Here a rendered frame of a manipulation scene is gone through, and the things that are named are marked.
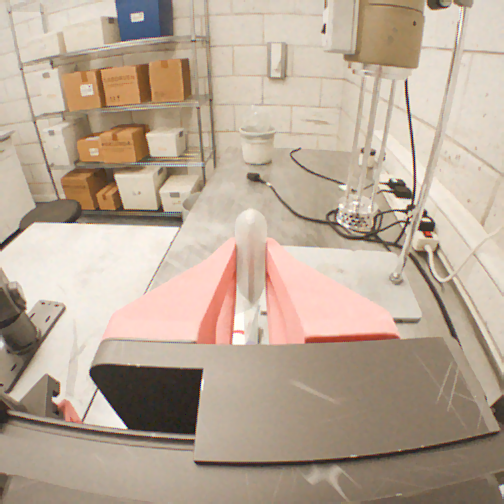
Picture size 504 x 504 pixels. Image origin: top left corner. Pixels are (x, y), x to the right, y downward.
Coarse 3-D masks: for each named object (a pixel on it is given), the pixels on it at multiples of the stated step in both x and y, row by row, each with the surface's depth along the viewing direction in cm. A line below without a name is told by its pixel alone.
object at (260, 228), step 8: (256, 216) 11; (256, 224) 11; (264, 224) 11; (256, 232) 11; (264, 232) 11; (256, 240) 11; (264, 240) 11; (256, 248) 11; (264, 248) 12; (256, 256) 11; (264, 256) 12; (256, 264) 12; (264, 264) 12; (256, 272) 12; (264, 272) 12; (256, 280) 12; (264, 280) 13; (256, 288) 12; (256, 296) 13
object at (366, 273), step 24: (312, 264) 62; (336, 264) 62; (360, 264) 62; (384, 264) 61; (264, 288) 56; (360, 288) 56; (384, 288) 55; (408, 288) 55; (264, 312) 52; (408, 312) 50
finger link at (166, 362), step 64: (128, 320) 5; (192, 320) 5; (128, 384) 5; (192, 384) 5; (256, 384) 4; (320, 384) 4; (384, 384) 4; (448, 384) 4; (256, 448) 4; (320, 448) 4; (384, 448) 4
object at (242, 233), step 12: (240, 216) 11; (252, 216) 11; (240, 228) 11; (252, 228) 11; (240, 240) 11; (252, 240) 11; (240, 252) 11; (252, 252) 11; (240, 264) 12; (252, 264) 12; (240, 276) 12; (252, 276) 12; (240, 288) 13; (252, 288) 12
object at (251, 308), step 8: (248, 224) 11; (248, 304) 13; (256, 304) 13; (248, 312) 14; (256, 312) 14; (248, 320) 14; (256, 320) 14; (248, 328) 14; (256, 328) 15; (248, 336) 15; (256, 336) 15
